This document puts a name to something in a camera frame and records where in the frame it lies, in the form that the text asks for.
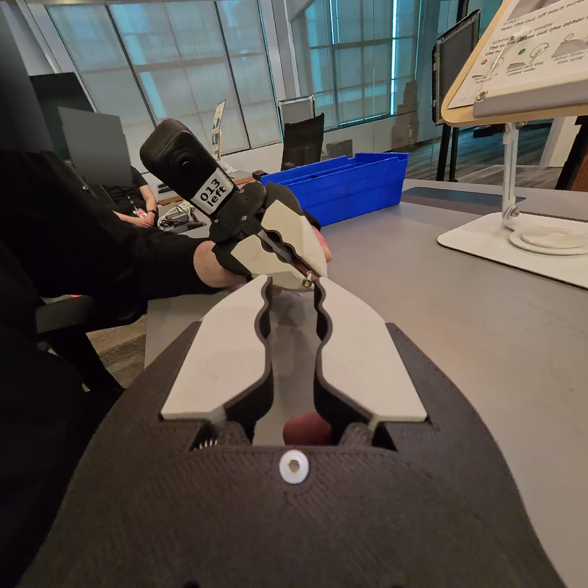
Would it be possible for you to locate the person's dark clothing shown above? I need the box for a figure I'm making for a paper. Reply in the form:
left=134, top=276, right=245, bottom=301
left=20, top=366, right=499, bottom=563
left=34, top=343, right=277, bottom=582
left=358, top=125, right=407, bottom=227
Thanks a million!
left=0, top=294, right=152, bottom=588

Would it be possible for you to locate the black framed screen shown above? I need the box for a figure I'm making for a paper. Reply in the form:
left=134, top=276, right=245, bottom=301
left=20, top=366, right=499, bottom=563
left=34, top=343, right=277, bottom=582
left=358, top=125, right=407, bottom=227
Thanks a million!
left=432, top=8, right=482, bottom=126

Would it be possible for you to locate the person's left forearm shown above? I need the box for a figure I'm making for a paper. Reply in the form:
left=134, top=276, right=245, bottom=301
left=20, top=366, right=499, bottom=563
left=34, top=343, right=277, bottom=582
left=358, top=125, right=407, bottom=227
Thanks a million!
left=0, top=148, right=217, bottom=322

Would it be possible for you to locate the large black television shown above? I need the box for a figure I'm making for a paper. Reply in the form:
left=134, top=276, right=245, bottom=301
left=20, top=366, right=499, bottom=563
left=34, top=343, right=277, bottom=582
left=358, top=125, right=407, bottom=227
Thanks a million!
left=28, top=73, right=95, bottom=152

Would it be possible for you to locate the blue bin with black divider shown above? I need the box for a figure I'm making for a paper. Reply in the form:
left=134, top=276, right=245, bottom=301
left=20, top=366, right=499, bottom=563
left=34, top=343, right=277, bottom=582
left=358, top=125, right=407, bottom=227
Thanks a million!
left=260, top=153, right=411, bottom=228

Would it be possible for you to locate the silver framed panel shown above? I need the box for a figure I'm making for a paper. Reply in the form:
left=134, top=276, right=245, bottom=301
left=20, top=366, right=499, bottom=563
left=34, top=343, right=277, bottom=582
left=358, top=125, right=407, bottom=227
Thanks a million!
left=277, top=95, right=316, bottom=126

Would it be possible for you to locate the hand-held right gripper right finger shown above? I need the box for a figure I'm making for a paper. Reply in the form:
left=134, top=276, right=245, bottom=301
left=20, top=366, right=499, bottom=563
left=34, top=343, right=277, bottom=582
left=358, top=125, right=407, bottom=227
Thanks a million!
left=313, top=277, right=428, bottom=445

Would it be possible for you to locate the grey desk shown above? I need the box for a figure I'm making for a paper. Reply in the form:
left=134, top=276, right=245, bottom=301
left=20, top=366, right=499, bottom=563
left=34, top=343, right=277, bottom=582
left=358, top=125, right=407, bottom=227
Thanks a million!
left=145, top=177, right=588, bottom=588

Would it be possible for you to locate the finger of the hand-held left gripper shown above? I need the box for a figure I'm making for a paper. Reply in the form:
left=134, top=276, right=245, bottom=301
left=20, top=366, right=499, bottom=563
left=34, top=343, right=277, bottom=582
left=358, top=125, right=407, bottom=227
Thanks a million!
left=230, top=233, right=314, bottom=291
left=259, top=204, right=330, bottom=279

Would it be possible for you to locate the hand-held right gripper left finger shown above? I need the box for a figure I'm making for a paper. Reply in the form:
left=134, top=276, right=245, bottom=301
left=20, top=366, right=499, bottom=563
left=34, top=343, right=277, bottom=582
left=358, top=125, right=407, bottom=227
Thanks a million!
left=161, top=275, right=275, bottom=444

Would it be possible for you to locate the black mesh office chair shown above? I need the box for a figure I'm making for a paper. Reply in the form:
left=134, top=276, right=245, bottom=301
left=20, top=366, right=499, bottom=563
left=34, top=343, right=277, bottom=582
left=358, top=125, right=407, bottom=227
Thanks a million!
left=281, top=112, right=326, bottom=172

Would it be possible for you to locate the person's left hand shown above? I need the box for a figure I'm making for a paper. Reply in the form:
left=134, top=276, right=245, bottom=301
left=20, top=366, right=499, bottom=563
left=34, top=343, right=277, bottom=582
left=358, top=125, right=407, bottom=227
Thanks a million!
left=193, top=224, right=333, bottom=299

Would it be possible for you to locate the dark desk cable cover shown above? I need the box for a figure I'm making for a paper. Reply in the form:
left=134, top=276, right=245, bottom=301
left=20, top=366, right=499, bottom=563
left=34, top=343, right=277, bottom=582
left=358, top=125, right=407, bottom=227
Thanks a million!
left=401, top=185, right=526, bottom=213

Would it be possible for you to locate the instruction board on white stand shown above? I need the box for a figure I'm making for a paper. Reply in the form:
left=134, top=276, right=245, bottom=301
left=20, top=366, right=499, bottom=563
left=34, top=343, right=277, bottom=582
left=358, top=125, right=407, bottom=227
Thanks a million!
left=436, top=0, right=588, bottom=290
left=210, top=100, right=227, bottom=160

